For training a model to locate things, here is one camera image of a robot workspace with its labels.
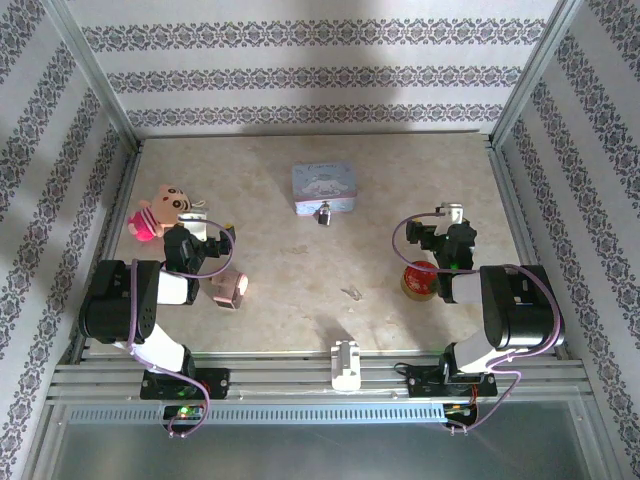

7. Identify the blue cartoon tin box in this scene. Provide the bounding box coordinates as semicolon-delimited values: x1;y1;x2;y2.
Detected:
291;162;362;219

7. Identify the small pink toy box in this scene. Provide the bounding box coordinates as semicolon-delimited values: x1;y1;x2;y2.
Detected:
209;269;250;311

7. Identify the round red gold tin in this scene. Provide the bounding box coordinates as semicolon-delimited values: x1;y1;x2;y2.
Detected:
399;260;441;303

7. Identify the plush doll in pink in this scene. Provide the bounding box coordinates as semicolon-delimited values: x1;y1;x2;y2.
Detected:
127;183;207;244

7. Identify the grey metal panel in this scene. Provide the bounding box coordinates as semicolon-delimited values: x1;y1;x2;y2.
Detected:
49;419;596;480

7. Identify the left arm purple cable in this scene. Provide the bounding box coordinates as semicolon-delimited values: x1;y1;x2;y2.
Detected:
124;218;237;440

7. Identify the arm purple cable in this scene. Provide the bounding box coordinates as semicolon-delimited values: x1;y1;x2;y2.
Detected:
391;209;565;435
124;218;237;440

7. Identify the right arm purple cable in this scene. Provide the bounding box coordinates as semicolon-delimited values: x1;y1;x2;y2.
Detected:
391;209;565;435

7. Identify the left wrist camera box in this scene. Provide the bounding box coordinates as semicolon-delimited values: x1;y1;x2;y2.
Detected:
177;212;209;241

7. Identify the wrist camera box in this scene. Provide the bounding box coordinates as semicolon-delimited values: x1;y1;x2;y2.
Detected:
433;202;467;226
177;212;209;241

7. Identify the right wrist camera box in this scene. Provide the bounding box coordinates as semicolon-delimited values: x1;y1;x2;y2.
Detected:
433;202;467;226

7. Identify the aluminium side rail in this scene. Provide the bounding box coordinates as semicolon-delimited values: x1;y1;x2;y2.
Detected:
487;139;569;361
59;139;146;366

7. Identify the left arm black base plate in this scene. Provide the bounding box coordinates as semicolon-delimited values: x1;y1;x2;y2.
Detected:
139;367;232;401

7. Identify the aluminium front rail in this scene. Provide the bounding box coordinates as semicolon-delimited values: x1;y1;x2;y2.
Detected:
47;349;594;405

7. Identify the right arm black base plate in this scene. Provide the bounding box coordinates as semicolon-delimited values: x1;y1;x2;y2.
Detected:
407;368;499;400

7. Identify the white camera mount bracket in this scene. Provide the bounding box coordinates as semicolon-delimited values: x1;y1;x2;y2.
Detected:
330;339;362;393

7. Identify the grey slotted cable duct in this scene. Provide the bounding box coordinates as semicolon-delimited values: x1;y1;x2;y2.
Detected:
67;403;447;426

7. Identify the aluminium frame post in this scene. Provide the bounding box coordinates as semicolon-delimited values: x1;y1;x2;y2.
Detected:
487;0;586;149
42;0;144;151

